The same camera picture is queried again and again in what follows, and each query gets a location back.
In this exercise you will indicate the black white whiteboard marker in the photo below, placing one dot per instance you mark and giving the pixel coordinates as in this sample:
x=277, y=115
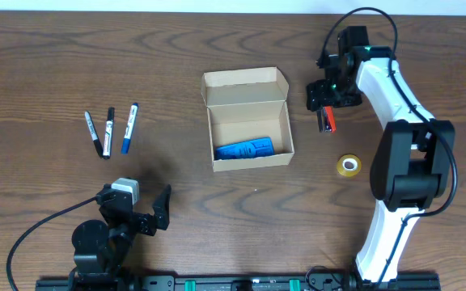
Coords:
x=107, y=149

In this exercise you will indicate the red black stapler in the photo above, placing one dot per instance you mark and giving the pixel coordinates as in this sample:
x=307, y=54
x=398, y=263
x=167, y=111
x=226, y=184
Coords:
x=326, y=120

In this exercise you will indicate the black mounting rail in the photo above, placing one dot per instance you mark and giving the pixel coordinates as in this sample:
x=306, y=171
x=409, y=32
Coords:
x=422, y=281

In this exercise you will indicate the blue white whiteboard marker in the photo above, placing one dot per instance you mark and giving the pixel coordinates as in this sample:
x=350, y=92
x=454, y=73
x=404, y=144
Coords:
x=129, y=128

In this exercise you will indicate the yellow tape roll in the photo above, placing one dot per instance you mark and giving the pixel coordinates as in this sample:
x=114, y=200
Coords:
x=349, y=165

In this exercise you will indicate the blue plastic block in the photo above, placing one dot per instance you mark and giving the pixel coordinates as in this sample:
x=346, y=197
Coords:
x=256, y=148

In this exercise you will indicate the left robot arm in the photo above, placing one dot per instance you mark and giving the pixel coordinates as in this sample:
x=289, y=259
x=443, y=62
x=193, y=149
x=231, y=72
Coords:
x=101, y=247

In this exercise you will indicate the open cardboard box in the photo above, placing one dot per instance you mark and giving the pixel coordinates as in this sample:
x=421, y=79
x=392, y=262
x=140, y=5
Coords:
x=243, y=105

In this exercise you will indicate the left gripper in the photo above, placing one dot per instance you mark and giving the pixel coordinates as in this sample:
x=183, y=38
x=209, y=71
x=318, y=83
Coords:
x=143, y=222

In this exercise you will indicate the black sharpie marker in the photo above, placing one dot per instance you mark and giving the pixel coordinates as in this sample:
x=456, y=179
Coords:
x=94, y=136

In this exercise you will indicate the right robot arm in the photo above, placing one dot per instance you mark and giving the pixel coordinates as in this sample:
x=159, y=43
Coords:
x=413, y=164

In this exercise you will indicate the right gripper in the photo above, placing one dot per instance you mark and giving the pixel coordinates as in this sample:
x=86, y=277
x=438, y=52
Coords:
x=326, y=99

